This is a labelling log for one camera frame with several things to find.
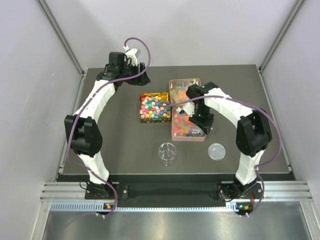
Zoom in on aluminium front rail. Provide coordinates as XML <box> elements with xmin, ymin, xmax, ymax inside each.
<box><xmin>40</xmin><ymin>181</ymin><xmax>313</xmax><ymax>213</ymax></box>

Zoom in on pink tin of bright gummies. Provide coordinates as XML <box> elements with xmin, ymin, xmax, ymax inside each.
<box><xmin>171</xmin><ymin>107</ymin><xmax>206</xmax><ymax>142</ymax></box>

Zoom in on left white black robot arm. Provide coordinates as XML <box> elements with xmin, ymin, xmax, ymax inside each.
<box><xmin>64</xmin><ymin>47</ymin><xmax>150</xmax><ymax>199</ymax></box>

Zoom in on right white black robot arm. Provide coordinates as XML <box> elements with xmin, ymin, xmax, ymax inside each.
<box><xmin>182</xmin><ymin>82</ymin><xmax>272</xmax><ymax>198</ymax></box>

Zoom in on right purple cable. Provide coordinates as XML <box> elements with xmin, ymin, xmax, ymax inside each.
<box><xmin>164</xmin><ymin>94</ymin><xmax>283</xmax><ymax>217</ymax></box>

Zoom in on clear plastic jar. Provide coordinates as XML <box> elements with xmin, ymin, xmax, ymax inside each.
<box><xmin>158</xmin><ymin>142</ymin><xmax>177</xmax><ymax>167</ymax></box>

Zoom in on silver metal scoop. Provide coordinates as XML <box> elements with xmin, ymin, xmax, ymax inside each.
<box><xmin>186</xmin><ymin>128</ymin><xmax>206</xmax><ymax>138</ymax></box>

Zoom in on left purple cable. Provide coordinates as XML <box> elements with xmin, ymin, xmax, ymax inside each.
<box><xmin>66</xmin><ymin>37</ymin><xmax>151</xmax><ymax>217</ymax></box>

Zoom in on clear round jar lid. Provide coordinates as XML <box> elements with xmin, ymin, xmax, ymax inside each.
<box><xmin>207</xmin><ymin>143</ymin><xmax>226</xmax><ymax>161</ymax></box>

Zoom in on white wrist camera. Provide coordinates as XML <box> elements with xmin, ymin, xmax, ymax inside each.
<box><xmin>123</xmin><ymin>46</ymin><xmax>140</xmax><ymax>66</ymax></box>
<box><xmin>176</xmin><ymin>102</ymin><xmax>195</xmax><ymax>117</ymax></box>

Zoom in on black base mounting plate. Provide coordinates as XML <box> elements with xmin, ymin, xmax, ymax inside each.
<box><xmin>84</xmin><ymin>181</ymin><xmax>262</xmax><ymax>200</ymax></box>

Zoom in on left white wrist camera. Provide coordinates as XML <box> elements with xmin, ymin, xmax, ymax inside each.
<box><xmin>123</xmin><ymin>46</ymin><xmax>140</xmax><ymax>66</ymax></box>

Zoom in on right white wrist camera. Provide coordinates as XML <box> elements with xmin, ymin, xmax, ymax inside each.
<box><xmin>176</xmin><ymin>102</ymin><xmax>195</xmax><ymax>117</ymax></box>

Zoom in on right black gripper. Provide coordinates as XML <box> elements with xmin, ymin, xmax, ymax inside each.
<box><xmin>188</xmin><ymin>104</ymin><xmax>214</xmax><ymax>135</ymax></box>

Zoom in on gold tin of pastel gummies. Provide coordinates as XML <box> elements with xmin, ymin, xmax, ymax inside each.
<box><xmin>169</xmin><ymin>78</ymin><xmax>201</xmax><ymax>104</ymax></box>

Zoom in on gold tin of star candies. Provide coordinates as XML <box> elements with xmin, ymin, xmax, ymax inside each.
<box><xmin>139</xmin><ymin>92</ymin><xmax>172</xmax><ymax>124</ymax></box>

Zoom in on purple cable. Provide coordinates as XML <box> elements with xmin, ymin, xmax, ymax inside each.
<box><xmin>66</xmin><ymin>37</ymin><xmax>151</xmax><ymax>217</ymax></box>
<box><xmin>164</xmin><ymin>94</ymin><xmax>283</xmax><ymax>217</ymax></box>

